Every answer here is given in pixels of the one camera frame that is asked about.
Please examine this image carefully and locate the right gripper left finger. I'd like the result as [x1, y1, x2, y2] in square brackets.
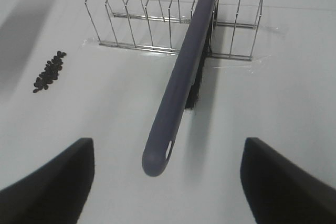
[1, 138, 94, 223]

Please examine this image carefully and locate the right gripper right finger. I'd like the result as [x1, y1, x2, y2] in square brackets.
[240, 137, 335, 223]

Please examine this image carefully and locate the pile of coffee beans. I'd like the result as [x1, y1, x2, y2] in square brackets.
[33, 51, 67, 93]

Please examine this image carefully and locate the metal wire dish rack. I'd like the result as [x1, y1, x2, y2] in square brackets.
[85, 0, 264, 61]

